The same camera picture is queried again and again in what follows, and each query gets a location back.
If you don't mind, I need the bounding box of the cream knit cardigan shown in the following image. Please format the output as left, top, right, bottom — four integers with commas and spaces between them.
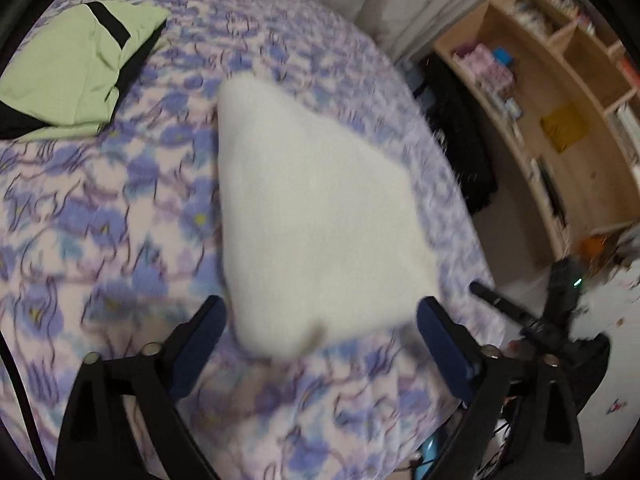
217, 75, 440, 360

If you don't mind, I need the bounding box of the light green folded garment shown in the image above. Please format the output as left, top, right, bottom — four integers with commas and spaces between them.
1, 0, 169, 141

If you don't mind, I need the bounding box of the pink drawer organizer box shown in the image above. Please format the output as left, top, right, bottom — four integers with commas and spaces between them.
451, 42, 515, 99

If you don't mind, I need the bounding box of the wooden bookshelf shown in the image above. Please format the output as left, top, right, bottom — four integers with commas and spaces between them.
433, 0, 639, 266

